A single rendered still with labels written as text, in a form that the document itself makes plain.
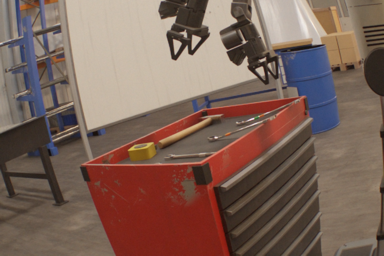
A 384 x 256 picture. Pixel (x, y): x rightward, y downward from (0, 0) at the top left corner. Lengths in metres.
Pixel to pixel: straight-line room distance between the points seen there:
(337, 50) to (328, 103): 4.71
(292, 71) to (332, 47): 4.77
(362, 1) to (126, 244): 1.08
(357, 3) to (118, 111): 2.74
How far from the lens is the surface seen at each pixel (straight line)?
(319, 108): 5.18
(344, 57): 9.85
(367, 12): 1.39
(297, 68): 5.14
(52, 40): 9.68
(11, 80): 9.93
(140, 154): 1.61
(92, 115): 3.74
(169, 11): 1.46
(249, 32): 1.70
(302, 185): 1.77
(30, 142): 4.57
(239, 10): 1.70
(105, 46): 3.80
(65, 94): 11.36
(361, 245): 1.97
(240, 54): 1.73
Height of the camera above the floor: 1.24
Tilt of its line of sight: 8 degrees down
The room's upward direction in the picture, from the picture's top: 13 degrees counter-clockwise
